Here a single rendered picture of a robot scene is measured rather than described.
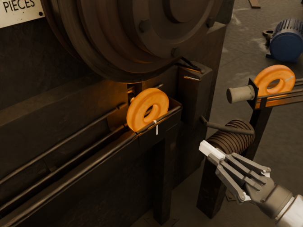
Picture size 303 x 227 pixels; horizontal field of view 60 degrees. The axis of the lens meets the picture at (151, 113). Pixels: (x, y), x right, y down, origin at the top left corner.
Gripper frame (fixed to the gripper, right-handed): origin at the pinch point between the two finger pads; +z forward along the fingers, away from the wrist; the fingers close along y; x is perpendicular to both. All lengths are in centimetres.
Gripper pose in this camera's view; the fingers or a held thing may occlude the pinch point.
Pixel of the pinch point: (211, 152)
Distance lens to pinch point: 71.1
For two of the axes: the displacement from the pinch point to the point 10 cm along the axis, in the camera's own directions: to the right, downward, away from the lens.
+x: 0.6, -7.2, -6.9
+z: -6.8, -5.3, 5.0
